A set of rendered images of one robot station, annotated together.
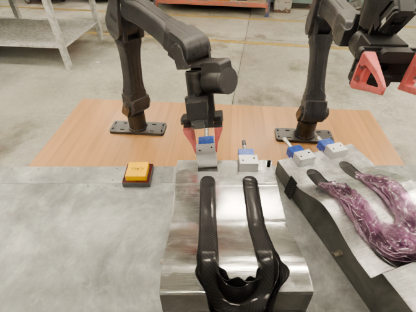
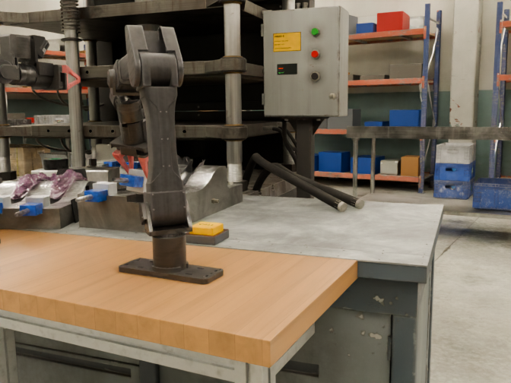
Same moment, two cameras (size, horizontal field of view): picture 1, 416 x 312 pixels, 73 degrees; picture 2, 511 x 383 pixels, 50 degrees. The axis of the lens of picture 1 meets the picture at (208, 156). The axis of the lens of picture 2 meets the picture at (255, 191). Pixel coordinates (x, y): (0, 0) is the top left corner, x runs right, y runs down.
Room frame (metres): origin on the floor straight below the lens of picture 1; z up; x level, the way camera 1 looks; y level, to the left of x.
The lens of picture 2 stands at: (1.71, 0.78, 1.11)
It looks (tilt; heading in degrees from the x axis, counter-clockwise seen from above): 9 degrees down; 202
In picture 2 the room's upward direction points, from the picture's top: 1 degrees counter-clockwise
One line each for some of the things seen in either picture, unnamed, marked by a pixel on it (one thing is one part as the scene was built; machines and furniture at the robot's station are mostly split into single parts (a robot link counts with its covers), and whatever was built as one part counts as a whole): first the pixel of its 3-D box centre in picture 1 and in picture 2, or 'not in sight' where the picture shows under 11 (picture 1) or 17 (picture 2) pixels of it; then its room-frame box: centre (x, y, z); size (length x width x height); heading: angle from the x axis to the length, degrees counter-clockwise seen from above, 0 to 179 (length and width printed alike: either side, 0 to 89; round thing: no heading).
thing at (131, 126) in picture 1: (137, 120); (169, 252); (0.84, 0.26, 0.84); 0.20 x 0.07 x 0.08; 86
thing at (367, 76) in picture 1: (381, 77); (64, 78); (0.45, -0.30, 1.19); 0.09 x 0.07 x 0.07; 176
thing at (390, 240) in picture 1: (379, 204); (53, 179); (0.41, -0.40, 0.90); 0.26 x 0.18 x 0.08; 17
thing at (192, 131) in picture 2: not in sight; (157, 140); (-0.56, -0.63, 0.96); 1.29 x 0.83 x 0.18; 90
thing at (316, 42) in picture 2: not in sight; (304, 200); (-0.38, 0.16, 0.74); 0.31 x 0.22 x 1.47; 90
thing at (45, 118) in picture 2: not in sight; (52, 121); (-3.84, -4.20, 0.96); 0.41 x 0.31 x 0.17; 69
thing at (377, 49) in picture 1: (377, 59); (39, 77); (0.52, -0.32, 1.20); 0.10 x 0.07 x 0.07; 86
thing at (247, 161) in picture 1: (245, 155); (93, 196); (0.59, -0.11, 0.89); 0.13 x 0.05 x 0.05; 0
